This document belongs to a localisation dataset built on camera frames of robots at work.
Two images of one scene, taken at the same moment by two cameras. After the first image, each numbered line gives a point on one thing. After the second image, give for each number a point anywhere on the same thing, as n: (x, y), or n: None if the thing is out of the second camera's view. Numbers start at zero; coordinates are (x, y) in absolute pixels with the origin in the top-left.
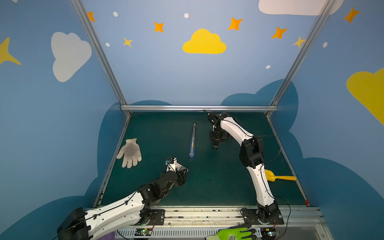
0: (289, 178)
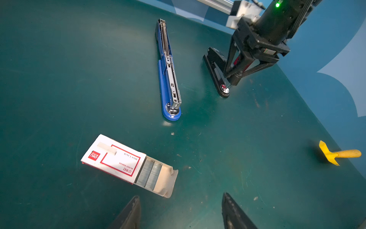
0: (331, 156)
